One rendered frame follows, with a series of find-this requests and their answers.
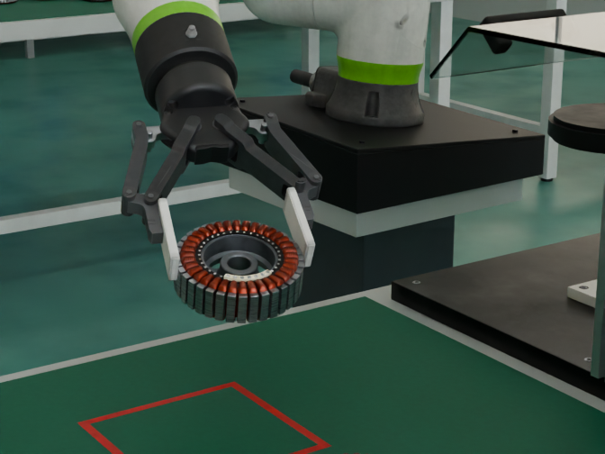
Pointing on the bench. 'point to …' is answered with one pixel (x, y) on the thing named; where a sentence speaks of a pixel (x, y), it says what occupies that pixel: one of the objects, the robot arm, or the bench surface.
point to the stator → (239, 271)
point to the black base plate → (519, 306)
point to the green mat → (301, 394)
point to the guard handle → (523, 16)
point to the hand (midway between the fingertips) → (238, 246)
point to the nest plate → (583, 293)
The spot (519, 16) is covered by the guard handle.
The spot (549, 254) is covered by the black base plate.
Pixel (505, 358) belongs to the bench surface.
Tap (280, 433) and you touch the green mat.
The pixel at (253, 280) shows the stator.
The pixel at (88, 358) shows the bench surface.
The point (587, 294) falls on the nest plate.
